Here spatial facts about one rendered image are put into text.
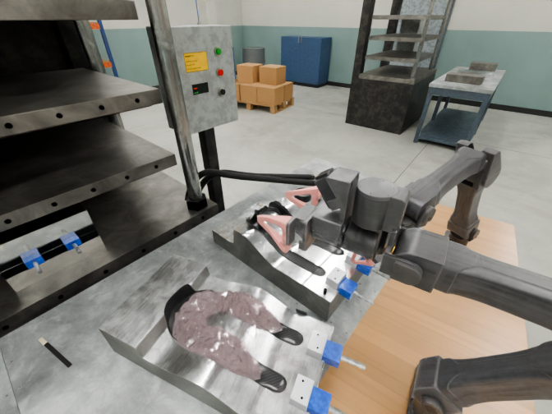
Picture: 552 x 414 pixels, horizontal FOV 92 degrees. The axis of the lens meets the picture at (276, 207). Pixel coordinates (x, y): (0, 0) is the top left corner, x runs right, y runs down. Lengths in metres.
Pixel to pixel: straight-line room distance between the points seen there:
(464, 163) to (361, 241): 0.42
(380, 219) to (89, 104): 0.90
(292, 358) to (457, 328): 0.48
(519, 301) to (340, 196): 0.25
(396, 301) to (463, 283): 0.50
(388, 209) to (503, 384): 0.33
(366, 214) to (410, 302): 0.57
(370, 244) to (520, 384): 0.29
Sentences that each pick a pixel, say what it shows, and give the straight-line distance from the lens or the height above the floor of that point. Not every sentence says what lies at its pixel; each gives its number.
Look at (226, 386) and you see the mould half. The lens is 0.67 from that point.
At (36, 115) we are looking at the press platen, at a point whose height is 1.28.
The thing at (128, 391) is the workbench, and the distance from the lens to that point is 0.81.
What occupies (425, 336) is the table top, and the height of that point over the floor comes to 0.80.
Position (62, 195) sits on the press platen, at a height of 1.04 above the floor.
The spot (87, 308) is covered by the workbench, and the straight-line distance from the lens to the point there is 1.01.
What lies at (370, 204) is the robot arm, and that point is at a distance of 0.39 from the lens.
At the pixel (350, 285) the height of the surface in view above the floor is 0.90.
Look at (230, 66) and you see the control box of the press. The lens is 1.38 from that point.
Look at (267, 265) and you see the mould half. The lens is 0.85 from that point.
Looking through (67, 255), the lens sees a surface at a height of 0.83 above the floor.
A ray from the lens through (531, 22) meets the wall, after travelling 7.04.
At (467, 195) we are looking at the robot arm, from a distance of 0.95.
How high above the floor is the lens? 1.50
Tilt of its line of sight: 35 degrees down
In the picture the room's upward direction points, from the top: straight up
